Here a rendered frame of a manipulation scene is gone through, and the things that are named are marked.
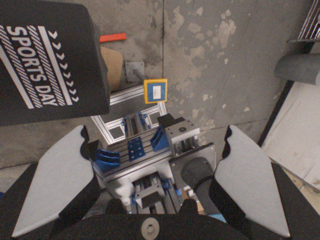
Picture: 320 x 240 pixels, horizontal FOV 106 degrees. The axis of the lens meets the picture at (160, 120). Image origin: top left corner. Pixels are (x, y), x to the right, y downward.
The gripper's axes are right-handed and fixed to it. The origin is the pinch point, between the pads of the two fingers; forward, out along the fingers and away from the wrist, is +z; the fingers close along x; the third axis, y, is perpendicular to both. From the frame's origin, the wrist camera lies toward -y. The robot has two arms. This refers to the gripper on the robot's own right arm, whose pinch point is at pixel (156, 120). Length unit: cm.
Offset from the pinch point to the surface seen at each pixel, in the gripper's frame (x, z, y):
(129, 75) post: -37, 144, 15
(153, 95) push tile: -3, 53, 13
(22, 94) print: -57, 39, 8
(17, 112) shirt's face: -62, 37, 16
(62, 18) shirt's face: -35, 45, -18
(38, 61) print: -47, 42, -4
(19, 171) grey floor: -188, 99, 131
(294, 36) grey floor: 213, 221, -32
